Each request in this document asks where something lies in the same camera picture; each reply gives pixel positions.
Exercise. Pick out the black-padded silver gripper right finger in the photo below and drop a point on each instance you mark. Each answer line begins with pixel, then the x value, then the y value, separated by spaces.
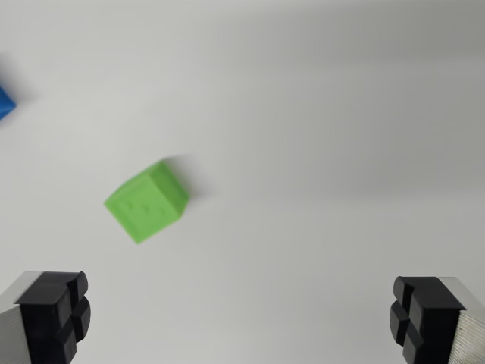
pixel 432 318

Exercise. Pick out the black-padded silver gripper left finger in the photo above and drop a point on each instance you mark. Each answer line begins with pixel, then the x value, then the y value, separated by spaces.
pixel 45 314

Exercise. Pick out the blue embossed soft cube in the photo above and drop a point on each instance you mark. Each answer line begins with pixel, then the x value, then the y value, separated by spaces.
pixel 5 104

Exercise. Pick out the green embossed soft cube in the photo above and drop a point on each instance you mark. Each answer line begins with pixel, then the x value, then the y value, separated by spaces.
pixel 146 204

